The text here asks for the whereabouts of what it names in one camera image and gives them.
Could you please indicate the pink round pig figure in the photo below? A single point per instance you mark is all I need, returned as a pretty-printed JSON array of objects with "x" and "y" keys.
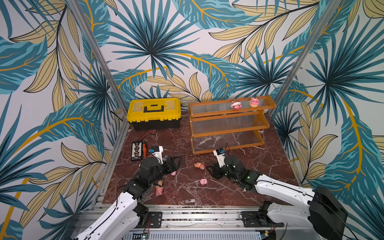
[{"x": 254, "y": 102}]

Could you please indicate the yellow black toolbox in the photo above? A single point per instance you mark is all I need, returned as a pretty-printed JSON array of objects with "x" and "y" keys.
[{"x": 155, "y": 114}]

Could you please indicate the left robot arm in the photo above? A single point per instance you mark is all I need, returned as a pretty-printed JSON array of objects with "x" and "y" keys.
[{"x": 126, "y": 213}]

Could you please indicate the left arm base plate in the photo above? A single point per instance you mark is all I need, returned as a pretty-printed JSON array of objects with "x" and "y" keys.
[{"x": 152, "y": 220}]

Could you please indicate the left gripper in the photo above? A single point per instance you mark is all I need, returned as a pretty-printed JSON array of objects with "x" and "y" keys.
[{"x": 175, "y": 166}]

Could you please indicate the pink strawberry cake figure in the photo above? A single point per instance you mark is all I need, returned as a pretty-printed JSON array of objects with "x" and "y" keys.
[{"x": 236, "y": 105}]

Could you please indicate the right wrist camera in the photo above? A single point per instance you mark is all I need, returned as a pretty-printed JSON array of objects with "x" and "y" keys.
[{"x": 220, "y": 154}]

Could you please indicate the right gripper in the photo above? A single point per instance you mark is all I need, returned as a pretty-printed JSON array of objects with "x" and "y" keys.
[{"x": 221, "y": 172}]

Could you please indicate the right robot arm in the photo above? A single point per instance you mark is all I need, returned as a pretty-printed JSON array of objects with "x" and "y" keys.
[{"x": 317, "y": 209}]

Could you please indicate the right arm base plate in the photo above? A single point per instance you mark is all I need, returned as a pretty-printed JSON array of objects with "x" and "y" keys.
[{"x": 254, "y": 219}]

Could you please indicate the pink yellow figure toy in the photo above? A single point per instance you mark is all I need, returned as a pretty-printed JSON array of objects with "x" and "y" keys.
[{"x": 200, "y": 165}]

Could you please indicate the orange clear plastic shelf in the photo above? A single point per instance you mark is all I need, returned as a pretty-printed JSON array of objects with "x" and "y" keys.
[{"x": 216, "y": 125}]

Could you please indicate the aluminium mounting rail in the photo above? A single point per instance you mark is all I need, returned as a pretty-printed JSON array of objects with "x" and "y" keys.
[{"x": 209, "y": 222}]

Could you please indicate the orange handled screwdriver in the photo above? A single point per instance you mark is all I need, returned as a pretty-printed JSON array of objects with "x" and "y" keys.
[{"x": 144, "y": 150}]

